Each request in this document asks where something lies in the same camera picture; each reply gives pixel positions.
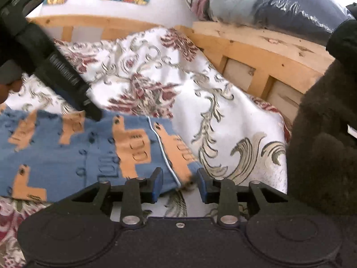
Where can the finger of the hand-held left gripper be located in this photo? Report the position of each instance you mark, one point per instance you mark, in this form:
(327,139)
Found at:
(89,106)

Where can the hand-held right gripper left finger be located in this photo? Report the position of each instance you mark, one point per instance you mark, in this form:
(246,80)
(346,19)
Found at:
(159,184)

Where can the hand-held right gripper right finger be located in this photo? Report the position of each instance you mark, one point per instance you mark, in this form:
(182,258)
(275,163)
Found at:
(201,189)

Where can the blue pants with orange print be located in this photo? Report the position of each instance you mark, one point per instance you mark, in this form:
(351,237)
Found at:
(69,156)

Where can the person's left hand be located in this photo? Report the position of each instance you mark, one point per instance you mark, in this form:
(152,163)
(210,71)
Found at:
(7,92)

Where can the white floral blanket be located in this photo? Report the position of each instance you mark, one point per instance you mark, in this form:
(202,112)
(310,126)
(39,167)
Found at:
(167,69)

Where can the dark plush toy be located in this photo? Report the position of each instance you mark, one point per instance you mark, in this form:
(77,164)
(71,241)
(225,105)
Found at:
(323,134)

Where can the patterned cloth bundle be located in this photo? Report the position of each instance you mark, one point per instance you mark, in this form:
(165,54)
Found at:
(196,0)

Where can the plastic-wrapped blue bundle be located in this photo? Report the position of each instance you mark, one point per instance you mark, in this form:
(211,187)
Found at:
(279,5)

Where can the wooden bed frame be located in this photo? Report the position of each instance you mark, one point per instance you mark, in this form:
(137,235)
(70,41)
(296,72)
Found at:
(251,50)

